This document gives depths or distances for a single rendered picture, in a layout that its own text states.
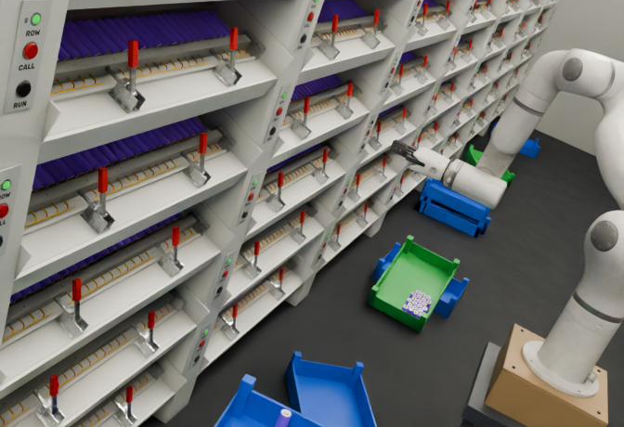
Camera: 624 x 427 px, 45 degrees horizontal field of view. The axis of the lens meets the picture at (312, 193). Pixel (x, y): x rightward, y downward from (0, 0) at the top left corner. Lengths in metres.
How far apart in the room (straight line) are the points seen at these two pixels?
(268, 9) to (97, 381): 0.74
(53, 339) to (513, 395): 1.04
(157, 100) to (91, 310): 0.38
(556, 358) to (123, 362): 0.96
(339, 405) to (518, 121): 0.88
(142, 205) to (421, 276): 1.60
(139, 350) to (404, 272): 1.33
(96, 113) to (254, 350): 1.25
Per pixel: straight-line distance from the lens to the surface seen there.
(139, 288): 1.37
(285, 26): 1.39
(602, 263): 1.71
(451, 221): 3.38
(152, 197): 1.25
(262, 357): 2.12
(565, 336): 1.82
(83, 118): 0.99
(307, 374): 2.11
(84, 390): 1.43
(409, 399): 2.22
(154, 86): 1.13
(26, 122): 0.88
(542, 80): 1.97
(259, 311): 2.11
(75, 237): 1.10
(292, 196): 1.87
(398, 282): 2.62
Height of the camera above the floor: 1.26
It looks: 24 degrees down
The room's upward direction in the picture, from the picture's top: 20 degrees clockwise
